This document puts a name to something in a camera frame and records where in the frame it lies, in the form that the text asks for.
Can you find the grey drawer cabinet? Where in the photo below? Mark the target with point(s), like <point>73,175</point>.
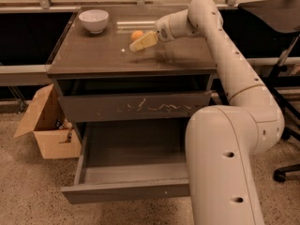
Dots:
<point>88,64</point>

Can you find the open bottom grey drawer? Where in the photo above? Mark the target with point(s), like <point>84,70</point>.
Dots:
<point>131,160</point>

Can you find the open cardboard box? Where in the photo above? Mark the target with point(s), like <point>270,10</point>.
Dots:
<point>44,118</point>

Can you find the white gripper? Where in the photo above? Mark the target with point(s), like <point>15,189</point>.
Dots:
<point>162,28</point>

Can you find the orange fruit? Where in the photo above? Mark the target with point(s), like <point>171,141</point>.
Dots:
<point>136,34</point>

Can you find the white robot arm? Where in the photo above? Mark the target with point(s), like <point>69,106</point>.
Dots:
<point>220,139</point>

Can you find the scratched middle grey drawer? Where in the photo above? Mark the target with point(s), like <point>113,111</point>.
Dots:
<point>133,106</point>

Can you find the white ceramic bowl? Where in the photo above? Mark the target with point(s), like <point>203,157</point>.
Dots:
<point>94,20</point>

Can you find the black office chair base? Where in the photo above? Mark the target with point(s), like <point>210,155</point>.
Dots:
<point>279,174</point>

